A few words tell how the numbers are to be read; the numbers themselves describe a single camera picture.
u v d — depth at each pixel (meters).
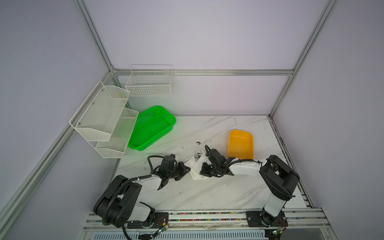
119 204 0.43
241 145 0.99
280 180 0.47
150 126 1.15
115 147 0.88
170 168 0.72
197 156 0.96
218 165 0.72
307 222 0.74
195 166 0.91
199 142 1.04
